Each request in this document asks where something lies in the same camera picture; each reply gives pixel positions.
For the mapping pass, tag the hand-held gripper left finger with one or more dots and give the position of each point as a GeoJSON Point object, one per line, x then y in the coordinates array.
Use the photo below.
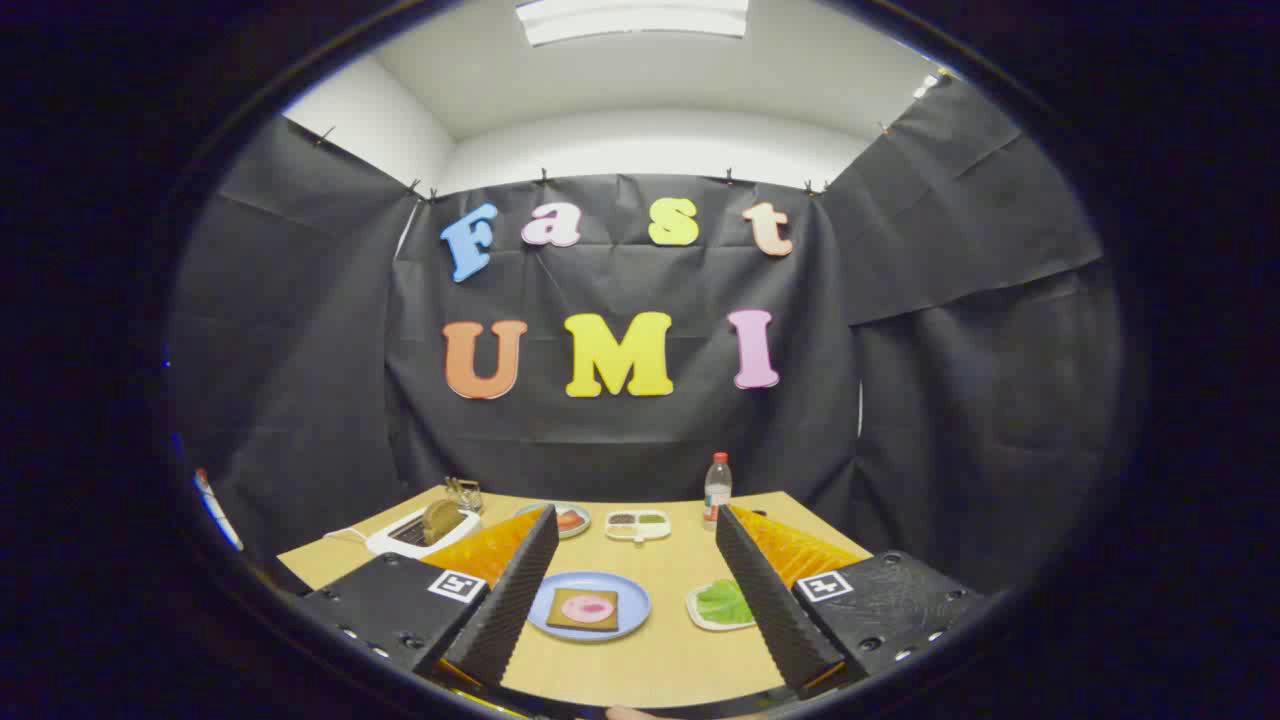
{"type": "Point", "coordinates": [510, 610]}

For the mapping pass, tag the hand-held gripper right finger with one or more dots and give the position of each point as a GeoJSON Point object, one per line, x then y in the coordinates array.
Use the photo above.
{"type": "Point", "coordinates": [770, 610]}

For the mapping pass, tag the green lettuce leaf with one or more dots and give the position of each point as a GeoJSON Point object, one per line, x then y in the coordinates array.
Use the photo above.
{"type": "Point", "coordinates": [725, 603]}

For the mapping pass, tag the brown bread slice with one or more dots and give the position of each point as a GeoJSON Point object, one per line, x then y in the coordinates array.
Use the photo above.
{"type": "Point", "coordinates": [560, 622]}
{"type": "Point", "coordinates": [442, 520]}

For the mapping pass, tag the pink ham slice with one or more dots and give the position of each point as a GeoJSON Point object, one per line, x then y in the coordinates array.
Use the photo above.
{"type": "Point", "coordinates": [587, 608]}

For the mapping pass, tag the small white plate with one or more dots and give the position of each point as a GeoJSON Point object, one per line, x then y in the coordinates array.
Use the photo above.
{"type": "Point", "coordinates": [693, 602]}

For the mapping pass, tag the red tomato slice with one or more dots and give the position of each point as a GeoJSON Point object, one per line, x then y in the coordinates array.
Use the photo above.
{"type": "Point", "coordinates": [570, 519]}

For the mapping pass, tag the pale green plate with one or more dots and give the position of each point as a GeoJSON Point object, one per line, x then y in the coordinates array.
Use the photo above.
{"type": "Point", "coordinates": [584, 516]}

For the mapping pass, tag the blue plate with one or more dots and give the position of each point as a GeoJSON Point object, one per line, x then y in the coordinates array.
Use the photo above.
{"type": "Point", "coordinates": [632, 600]}

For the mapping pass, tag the clear utensil holder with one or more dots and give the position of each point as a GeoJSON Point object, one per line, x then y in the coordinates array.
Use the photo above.
{"type": "Point", "coordinates": [465, 495]}

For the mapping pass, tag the clear bottle with red cap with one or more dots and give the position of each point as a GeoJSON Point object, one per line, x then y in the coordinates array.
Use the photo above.
{"type": "Point", "coordinates": [717, 490]}

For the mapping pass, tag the white toaster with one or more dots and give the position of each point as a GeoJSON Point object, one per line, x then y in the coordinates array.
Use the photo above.
{"type": "Point", "coordinates": [385, 543]}

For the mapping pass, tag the white divided dish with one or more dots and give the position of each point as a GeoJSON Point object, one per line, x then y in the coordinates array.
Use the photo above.
{"type": "Point", "coordinates": [637, 531]}

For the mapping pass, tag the black backdrop cloth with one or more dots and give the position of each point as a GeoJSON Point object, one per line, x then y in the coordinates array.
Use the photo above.
{"type": "Point", "coordinates": [620, 440]}

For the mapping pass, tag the white object with red tip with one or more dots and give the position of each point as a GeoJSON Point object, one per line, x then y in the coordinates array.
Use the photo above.
{"type": "Point", "coordinates": [215, 510]}

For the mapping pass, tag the ceiling light panel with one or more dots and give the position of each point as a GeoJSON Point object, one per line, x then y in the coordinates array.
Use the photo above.
{"type": "Point", "coordinates": [630, 20]}

